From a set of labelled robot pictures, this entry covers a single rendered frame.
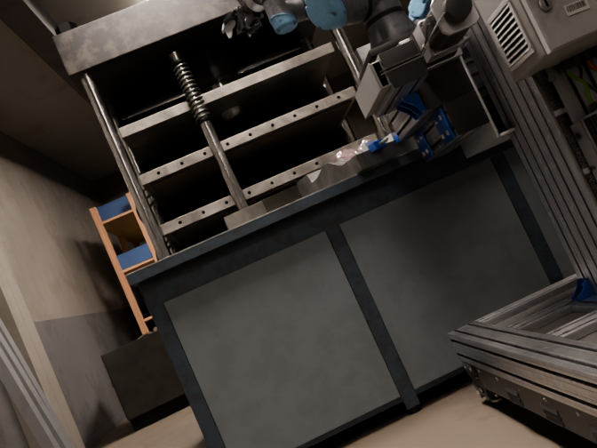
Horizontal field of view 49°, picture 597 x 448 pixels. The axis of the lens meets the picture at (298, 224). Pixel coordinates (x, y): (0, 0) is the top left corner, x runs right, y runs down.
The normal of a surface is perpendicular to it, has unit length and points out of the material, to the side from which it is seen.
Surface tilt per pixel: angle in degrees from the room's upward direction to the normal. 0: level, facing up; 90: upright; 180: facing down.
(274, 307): 90
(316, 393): 90
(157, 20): 90
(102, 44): 90
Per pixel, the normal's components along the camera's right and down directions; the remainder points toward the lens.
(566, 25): 0.03, -0.11
